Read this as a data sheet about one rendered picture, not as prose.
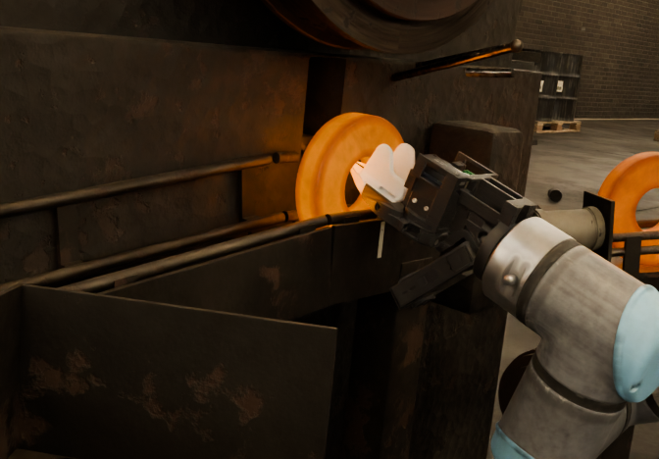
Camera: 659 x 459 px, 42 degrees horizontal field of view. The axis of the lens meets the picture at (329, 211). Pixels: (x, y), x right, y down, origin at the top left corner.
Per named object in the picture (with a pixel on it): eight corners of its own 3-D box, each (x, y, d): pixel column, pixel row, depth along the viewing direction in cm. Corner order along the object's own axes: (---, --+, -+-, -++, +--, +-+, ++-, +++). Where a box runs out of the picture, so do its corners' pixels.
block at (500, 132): (403, 295, 115) (425, 118, 110) (438, 286, 121) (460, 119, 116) (469, 318, 108) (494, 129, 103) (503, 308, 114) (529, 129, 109)
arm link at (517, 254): (551, 312, 83) (498, 330, 76) (512, 284, 86) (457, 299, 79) (590, 233, 80) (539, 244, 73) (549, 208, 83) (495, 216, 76)
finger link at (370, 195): (385, 179, 91) (445, 220, 86) (380, 194, 91) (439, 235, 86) (357, 181, 87) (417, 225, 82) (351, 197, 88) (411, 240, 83)
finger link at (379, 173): (367, 125, 92) (429, 164, 86) (349, 173, 94) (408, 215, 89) (347, 125, 89) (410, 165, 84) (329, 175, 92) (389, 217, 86)
